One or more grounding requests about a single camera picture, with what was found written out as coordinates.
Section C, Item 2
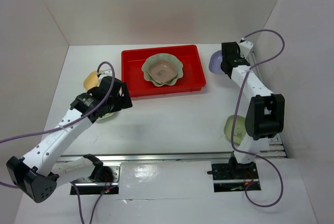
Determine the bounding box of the large green scalloped bowl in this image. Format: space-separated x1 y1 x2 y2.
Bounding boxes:
141 53 184 87

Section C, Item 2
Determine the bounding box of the aluminium rail front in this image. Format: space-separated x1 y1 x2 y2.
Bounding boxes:
57 150 287 162

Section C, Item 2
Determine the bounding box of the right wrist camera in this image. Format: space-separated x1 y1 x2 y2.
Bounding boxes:
238 38 254 58

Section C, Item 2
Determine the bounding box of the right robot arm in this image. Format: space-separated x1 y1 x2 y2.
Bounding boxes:
209 39 285 179

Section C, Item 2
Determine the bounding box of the red plastic bin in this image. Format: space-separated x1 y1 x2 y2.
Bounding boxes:
121 45 206 97

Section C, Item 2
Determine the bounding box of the yellow panda plate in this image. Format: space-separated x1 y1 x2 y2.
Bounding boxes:
83 71 102 91

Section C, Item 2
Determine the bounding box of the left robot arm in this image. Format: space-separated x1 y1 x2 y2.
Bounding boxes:
6 76 132 203

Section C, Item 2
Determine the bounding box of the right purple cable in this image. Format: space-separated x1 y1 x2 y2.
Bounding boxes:
229 29 285 207

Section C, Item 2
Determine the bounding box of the green panda plate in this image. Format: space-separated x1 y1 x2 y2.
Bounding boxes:
223 114 247 146
97 112 115 121

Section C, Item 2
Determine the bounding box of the purple plate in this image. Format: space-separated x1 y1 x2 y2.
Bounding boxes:
209 50 225 74

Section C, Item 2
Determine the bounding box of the pink panda plate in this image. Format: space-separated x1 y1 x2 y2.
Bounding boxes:
148 60 178 84

